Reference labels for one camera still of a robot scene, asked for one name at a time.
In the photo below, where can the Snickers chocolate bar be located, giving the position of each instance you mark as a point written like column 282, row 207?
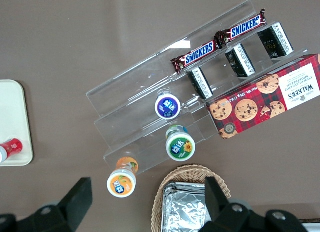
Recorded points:
column 243, row 27
column 197, row 55

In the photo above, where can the green capped gum bottle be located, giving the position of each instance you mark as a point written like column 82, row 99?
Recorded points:
column 180, row 147

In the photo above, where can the small black white box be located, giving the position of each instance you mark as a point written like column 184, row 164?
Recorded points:
column 240, row 60
column 200, row 83
column 275, row 41

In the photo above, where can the light tan wicker basket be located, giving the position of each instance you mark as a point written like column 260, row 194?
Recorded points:
column 190, row 173

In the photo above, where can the red tartan cookie box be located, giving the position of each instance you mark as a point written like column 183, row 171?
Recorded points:
column 265, row 99

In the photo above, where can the red capped gum bottle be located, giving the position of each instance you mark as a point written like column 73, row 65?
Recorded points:
column 12, row 147

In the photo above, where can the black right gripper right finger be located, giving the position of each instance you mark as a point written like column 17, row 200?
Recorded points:
column 220, row 212

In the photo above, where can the beige plastic tray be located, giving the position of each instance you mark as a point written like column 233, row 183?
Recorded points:
column 12, row 112

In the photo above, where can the stack of foil trays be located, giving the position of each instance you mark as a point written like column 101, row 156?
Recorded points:
column 182, row 209

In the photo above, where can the blue capped gum bottle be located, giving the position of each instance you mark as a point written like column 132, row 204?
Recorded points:
column 167, row 107

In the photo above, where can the orange capped gum bottle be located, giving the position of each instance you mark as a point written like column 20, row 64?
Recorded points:
column 121, row 185

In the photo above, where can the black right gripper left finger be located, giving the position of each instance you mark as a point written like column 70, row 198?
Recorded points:
column 75, row 204

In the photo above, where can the clear acrylic step stand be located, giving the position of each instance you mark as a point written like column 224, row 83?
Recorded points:
column 130, row 92

